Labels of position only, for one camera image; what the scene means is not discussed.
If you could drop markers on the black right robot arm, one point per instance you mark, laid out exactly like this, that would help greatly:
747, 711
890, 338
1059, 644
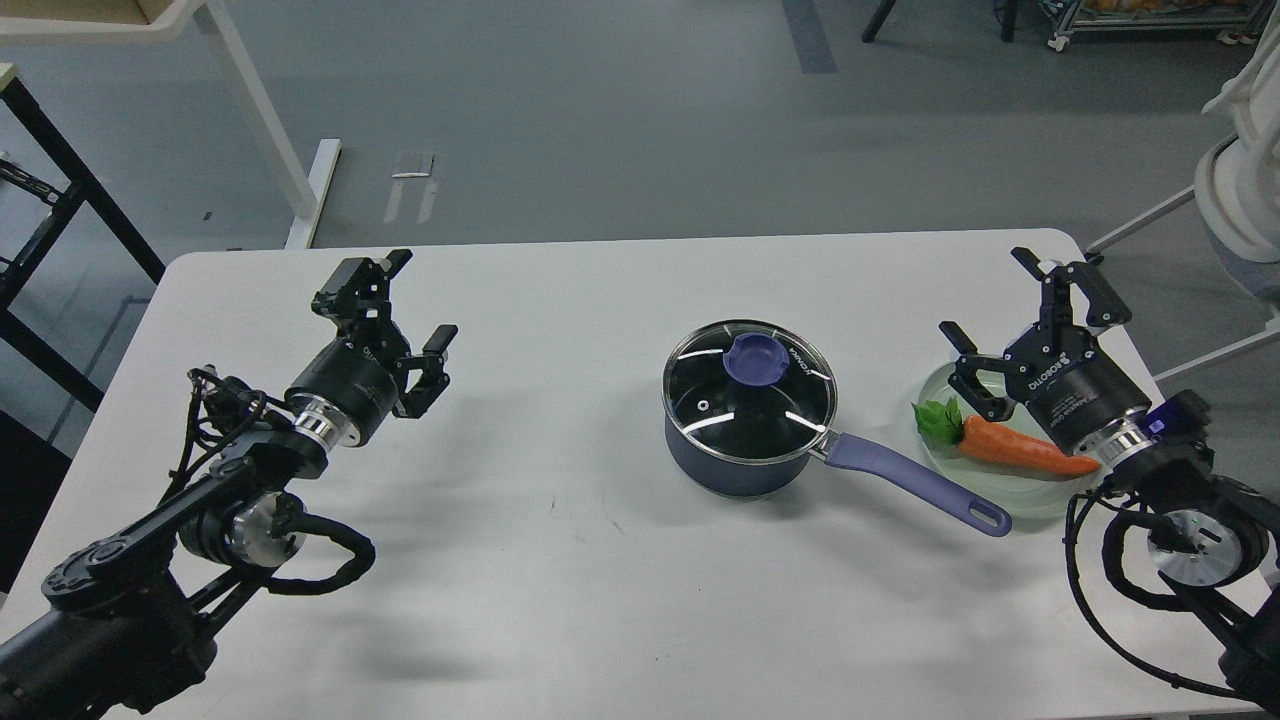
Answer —
1185, 532

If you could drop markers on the wheeled metal cart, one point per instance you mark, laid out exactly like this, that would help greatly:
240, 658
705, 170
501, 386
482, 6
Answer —
1227, 21

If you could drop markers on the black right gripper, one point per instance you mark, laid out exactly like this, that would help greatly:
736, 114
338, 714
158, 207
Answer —
1057, 371

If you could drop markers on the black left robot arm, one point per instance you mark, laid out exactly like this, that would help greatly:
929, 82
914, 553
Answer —
133, 617

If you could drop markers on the glass lid with purple knob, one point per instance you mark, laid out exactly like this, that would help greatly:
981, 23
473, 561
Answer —
749, 392

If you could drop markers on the black metal rack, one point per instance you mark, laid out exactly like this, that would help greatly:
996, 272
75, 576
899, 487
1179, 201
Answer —
83, 190

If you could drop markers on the orange toy carrot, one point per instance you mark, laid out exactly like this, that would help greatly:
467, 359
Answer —
988, 441

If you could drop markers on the pale green plate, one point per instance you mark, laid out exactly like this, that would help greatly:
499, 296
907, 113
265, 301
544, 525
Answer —
1026, 495

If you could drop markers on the white desk frame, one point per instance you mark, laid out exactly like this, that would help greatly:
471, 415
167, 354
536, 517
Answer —
165, 102

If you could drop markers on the blue saucepan with purple handle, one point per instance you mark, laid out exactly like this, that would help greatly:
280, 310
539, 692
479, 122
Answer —
843, 451

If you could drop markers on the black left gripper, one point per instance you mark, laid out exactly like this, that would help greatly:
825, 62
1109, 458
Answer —
344, 394

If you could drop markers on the white office chair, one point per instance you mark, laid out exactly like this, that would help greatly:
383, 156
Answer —
1235, 191

